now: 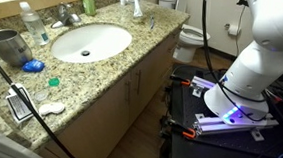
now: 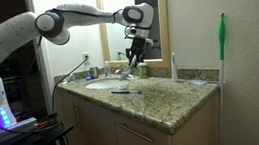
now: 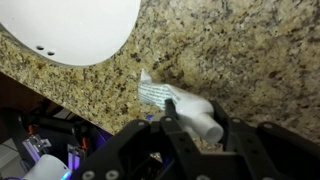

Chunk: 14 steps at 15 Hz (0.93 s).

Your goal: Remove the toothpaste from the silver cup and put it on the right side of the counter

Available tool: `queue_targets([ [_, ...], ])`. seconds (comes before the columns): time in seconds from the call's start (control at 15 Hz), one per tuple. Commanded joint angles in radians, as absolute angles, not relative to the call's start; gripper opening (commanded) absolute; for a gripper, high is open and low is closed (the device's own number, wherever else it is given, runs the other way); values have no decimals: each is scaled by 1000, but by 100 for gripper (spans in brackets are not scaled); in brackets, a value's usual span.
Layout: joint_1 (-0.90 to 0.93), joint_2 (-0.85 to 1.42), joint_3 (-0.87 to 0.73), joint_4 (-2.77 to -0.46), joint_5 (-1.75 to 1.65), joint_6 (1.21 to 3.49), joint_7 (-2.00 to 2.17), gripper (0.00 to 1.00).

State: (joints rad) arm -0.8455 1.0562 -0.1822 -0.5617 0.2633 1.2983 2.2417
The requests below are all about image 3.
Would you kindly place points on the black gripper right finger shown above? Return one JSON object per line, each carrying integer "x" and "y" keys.
{"x": 266, "y": 153}

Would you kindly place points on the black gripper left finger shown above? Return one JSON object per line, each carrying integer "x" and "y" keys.
{"x": 146, "y": 150}

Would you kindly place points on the white toothpaste tube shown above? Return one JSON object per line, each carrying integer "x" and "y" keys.
{"x": 190, "y": 106}

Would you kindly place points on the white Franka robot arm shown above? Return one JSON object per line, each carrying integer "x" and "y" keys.
{"x": 46, "y": 168}

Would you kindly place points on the red black clamp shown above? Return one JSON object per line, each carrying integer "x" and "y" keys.
{"x": 30, "y": 129}

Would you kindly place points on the white oval sink basin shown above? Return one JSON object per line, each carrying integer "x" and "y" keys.
{"x": 73, "y": 30}

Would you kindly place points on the wooden vanity cabinet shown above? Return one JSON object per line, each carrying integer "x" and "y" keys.
{"x": 13, "y": 93}

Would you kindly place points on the aluminium mounting rail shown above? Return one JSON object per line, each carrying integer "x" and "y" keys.
{"x": 33, "y": 146}

